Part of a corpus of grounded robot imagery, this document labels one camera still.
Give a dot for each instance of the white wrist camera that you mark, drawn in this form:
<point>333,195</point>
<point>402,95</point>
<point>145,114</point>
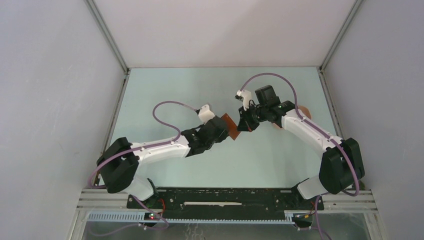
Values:
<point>205,113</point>
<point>245,97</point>

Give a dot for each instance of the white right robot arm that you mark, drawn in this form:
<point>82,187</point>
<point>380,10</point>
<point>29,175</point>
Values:
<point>341,159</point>

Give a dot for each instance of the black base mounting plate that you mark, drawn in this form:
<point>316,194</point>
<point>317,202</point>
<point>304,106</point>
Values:
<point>259,204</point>

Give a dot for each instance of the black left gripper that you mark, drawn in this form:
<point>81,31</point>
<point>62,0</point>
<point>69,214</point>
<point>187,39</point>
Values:
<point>222,136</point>

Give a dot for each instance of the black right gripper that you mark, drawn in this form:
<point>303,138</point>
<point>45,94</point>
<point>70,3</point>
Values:
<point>245,124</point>

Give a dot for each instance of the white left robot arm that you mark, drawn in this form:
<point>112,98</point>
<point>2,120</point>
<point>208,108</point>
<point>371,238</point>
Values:
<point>120,166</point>

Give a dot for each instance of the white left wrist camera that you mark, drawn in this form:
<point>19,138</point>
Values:
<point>205,113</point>

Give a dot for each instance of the brown leather card holder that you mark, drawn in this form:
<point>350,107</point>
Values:
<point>233,132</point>

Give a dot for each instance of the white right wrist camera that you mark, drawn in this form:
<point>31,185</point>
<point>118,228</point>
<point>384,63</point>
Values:
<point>245,97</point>

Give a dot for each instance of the aluminium frame rail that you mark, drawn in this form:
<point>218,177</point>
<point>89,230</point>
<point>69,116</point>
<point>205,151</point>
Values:
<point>340,203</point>

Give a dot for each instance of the pink plastic tray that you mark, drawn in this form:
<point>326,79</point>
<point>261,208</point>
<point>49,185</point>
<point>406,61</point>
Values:
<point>304,110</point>

